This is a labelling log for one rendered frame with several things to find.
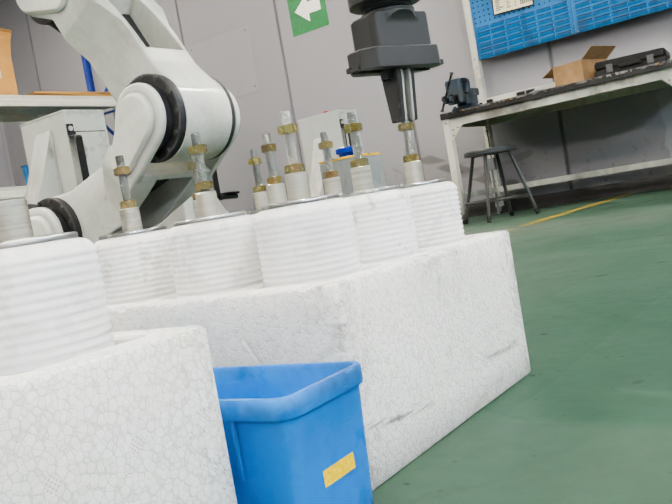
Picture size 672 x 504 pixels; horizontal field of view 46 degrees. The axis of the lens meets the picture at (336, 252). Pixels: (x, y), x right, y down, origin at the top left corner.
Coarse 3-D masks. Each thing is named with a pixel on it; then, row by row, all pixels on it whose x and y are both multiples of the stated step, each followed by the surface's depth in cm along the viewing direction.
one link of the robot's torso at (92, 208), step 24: (120, 96) 128; (144, 96) 124; (120, 120) 127; (144, 120) 124; (120, 144) 128; (144, 144) 126; (144, 168) 128; (168, 168) 136; (72, 192) 145; (96, 192) 141; (120, 192) 134; (144, 192) 133; (168, 192) 144; (192, 192) 144; (72, 216) 144; (96, 216) 142; (144, 216) 148; (96, 240) 143
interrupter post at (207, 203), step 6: (204, 192) 82; (210, 192) 82; (198, 198) 82; (204, 198) 82; (210, 198) 82; (216, 198) 83; (198, 204) 82; (204, 204) 82; (210, 204) 82; (216, 204) 83; (198, 210) 83; (204, 210) 82; (210, 210) 82; (216, 210) 83; (204, 216) 82
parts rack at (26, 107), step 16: (0, 96) 570; (16, 96) 580; (32, 96) 591; (48, 96) 602; (64, 96) 613; (80, 96) 625; (96, 96) 637; (0, 112) 625; (16, 112) 636; (32, 112) 648; (48, 112) 660; (112, 112) 691; (0, 192) 562; (16, 192) 572
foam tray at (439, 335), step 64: (448, 256) 84; (512, 256) 98; (128, 320) 81; (192, 320) 76; (256, 320) 72; (320, 320) 68; (384, 320) 72; (448, 320) 82; (512, 320) 96; (384, 384) 71; (448, 384) 81; (512, 384) 94; (384, 448) 70
